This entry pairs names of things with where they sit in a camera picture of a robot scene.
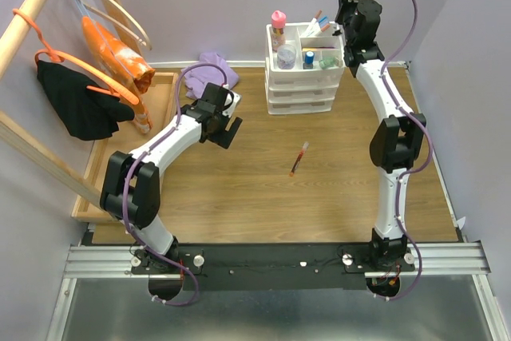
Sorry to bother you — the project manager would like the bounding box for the light blue acrylic marker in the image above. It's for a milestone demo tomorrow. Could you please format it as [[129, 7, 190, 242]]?
[[308, 17, 330, 38]]

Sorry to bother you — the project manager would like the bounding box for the pink cap white marker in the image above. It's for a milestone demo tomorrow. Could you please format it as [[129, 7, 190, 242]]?
[[302, 10, 322, 38]]

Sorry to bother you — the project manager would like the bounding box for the grey blue cap glue bottle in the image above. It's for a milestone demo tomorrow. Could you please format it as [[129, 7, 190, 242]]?
[[303, 50, 315, 69]]

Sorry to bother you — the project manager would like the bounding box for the white plastic drawer organizer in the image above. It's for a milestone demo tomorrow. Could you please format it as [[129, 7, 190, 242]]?
[[265, 22, 345, 115]]

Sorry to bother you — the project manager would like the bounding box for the pink cap crayon bottle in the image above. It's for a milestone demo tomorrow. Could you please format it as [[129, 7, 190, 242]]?
[[271, 10, 287, 52]]

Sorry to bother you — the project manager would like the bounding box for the clear round jar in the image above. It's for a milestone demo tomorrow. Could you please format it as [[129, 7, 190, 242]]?
[[276, 44, 296, 69]]

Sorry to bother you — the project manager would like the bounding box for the red gel pen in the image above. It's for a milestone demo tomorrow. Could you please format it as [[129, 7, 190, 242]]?
[[289, 141, 309, 176]]

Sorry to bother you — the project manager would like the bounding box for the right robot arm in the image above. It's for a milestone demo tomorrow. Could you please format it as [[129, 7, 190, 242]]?
[[335, 0, 426, 271]]

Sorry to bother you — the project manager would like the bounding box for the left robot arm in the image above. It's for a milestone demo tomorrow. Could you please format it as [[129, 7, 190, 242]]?
[[100, 83, 243, 273]]

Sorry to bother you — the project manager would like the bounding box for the purple cloth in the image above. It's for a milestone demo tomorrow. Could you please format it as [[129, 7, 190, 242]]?
[[182, 52, 240, 100]]

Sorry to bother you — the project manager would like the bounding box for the orange white garment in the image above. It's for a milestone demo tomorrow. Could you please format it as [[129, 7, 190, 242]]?
[[81, 16, 155, 134]]

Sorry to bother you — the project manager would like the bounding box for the black garment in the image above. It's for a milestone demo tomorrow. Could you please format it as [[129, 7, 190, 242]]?
[[37, 61, 135, 141]]

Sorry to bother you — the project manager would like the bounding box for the wooden hanger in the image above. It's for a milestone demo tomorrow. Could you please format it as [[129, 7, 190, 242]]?
[[84, 0, 153, 50]]

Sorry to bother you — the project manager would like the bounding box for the orange hanger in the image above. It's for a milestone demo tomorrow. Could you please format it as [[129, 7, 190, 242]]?
[[12, 8, 140, 109]]

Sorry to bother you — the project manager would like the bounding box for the wooden clothes rack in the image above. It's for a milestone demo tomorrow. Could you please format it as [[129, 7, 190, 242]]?
[[0, 0, 145, 214]]

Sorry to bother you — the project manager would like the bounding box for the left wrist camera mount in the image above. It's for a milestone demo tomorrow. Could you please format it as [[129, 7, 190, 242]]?
[[220, 85, 241, 117]]

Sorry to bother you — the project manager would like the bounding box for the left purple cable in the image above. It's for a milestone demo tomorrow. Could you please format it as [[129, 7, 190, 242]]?
[[121, 63, 231, 307]]

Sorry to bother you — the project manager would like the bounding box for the purple cable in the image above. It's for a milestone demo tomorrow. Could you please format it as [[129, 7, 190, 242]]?
[[121, 63, 231, 307], [373, 0, 434, 303]]

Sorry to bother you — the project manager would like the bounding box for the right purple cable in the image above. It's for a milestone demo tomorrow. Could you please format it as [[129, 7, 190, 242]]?
[[373, 0, 434, 303]]

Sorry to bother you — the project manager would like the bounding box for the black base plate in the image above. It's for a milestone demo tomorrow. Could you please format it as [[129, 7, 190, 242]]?
[[131, 242, 416, 296]]

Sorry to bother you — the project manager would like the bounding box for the blue wire hanger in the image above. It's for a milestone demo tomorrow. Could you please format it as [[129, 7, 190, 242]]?
[[74, 0, 133, 77]]

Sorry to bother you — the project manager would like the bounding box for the aluminium rail frame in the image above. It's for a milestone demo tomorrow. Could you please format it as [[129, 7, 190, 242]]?
[[48, 242, 510, 340]]

